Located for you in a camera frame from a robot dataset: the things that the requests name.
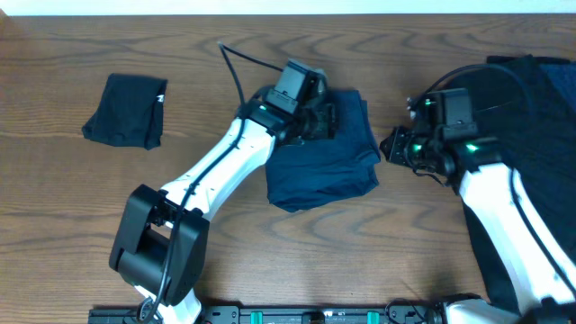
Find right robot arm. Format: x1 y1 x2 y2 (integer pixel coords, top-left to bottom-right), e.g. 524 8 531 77
380 126 575 323

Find dark blue shorts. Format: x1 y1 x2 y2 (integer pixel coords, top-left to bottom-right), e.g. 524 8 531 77
265 90 382 212

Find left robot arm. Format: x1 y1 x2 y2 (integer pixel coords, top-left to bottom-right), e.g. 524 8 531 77
109 99 338 323

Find folded black cloth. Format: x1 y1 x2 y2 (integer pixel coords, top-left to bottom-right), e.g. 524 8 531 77
82 73 167 150

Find black garment pile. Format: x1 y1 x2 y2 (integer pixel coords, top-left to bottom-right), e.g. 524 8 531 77
449 54 576 316

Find blue garment at edge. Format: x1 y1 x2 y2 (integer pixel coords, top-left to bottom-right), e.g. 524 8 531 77
540 63 576 110

